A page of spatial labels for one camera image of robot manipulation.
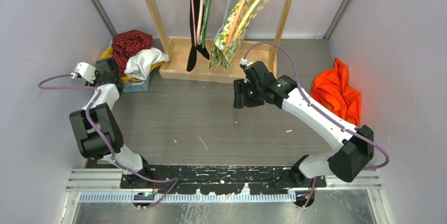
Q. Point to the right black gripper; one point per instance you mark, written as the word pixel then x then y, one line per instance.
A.
pixel 240 87

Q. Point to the lemon print skirt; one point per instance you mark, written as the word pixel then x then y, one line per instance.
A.
pixel 225 57

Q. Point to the yellow hanger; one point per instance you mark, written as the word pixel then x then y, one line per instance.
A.
pixel 239 29

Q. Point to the black skirt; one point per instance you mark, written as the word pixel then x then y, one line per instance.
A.
pixel 195 48

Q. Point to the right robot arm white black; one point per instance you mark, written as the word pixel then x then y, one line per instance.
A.
pixel 351 148

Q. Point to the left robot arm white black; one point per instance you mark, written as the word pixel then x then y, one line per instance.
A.
pixel 96 131

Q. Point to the beige hanger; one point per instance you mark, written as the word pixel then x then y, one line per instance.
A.
pixel 199 25

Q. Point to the wooden hanger rack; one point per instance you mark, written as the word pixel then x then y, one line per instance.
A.
pixel 178 50

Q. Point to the pink hanger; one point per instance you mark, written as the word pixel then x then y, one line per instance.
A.
pixel 193 25

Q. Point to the orange garment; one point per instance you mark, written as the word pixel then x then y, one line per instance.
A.
pixel 332 90

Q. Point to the light blue plastic basket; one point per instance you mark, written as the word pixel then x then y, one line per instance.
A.
pixel 136 86

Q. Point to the white garment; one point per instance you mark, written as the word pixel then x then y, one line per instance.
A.
pixel 140 65

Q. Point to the red polka dot garment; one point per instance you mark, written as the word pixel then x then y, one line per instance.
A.
pixel 128 44

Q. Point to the mustard yellow garment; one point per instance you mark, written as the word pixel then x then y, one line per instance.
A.
pixel 108 53

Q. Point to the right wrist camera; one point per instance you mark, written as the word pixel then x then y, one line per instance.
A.
pixel 244 63

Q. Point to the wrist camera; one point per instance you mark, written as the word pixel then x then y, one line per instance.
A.
pixel 86 71
pixel 244 63

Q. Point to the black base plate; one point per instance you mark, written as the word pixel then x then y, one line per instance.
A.
pixel 223 180

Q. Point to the aluminium slotted rail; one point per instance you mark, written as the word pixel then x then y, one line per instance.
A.
pixel 134 197

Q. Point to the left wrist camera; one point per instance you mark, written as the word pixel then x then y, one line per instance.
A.
pixel 86 71

